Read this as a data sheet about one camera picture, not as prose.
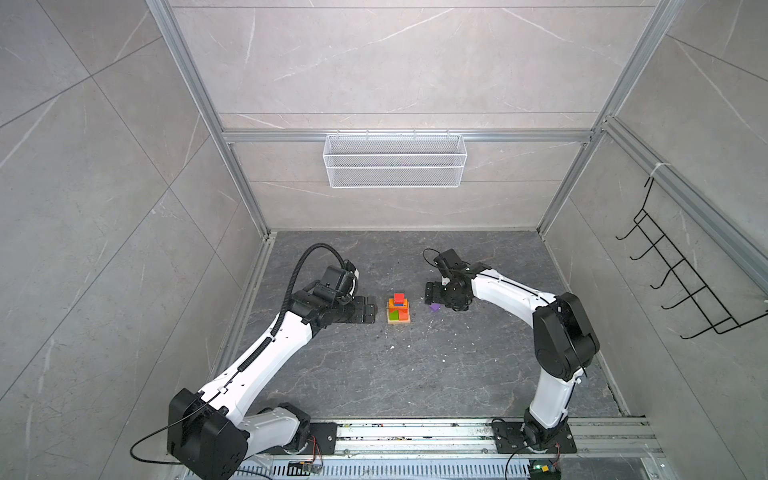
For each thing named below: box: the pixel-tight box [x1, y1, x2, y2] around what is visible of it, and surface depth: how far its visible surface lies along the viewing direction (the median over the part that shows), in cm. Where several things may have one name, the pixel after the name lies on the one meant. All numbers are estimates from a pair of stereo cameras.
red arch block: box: [394, 308, 409, 321], surface depth 96 cm
